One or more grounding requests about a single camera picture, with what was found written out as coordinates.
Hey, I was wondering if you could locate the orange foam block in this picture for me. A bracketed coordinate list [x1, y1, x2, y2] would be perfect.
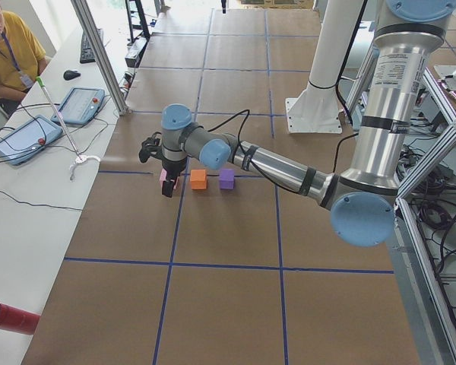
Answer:
[190, 169, 207, 190]

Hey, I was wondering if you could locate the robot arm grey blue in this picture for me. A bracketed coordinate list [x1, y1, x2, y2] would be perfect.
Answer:
[150, 7, 352, 245]

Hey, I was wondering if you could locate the pink foam block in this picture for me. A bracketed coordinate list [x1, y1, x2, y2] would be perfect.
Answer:
[159, 169, 166, 186]

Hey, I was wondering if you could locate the purple foam block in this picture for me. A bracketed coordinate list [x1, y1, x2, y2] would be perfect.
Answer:
[218, 168, 235, 190]

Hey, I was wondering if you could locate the silver grabber stick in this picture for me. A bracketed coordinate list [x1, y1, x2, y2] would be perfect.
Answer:
[36, 76, 101, 181]

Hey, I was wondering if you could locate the far blue teach pendant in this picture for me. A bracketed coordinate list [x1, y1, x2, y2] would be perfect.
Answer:
[58, 87, 106, 126]

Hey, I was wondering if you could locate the blue teach pendant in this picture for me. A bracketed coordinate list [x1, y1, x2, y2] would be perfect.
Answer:
[0, 115, 62, 166]
[58, 87, 106, 126]

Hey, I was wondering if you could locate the black keyboard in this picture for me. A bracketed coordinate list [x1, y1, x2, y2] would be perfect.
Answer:
[79, 32, 96, 64]

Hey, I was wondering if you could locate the black computer mouse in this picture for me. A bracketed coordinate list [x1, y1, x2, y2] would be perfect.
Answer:
[63, 69, 81, 81]

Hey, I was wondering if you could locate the near blue teach pendant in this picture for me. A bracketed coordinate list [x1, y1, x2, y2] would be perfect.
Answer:
[0, 115, 62, 166]

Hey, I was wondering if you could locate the person in yellow shirt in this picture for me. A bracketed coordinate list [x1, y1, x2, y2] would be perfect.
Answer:
[0, 2, 49, 116]

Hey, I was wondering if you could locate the red cylinder tube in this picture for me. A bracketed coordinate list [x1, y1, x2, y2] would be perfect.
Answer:
[0, 303, 40, 335]

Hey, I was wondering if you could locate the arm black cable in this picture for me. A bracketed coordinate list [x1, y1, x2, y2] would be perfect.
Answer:
[203, 109, 360, 193]

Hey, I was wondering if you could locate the aluminium frame post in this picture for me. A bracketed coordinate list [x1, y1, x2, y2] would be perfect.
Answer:
[71, 0, 130, 116]

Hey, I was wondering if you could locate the white pedestal column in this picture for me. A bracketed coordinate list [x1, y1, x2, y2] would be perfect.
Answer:
[286, 0, 366, 134]

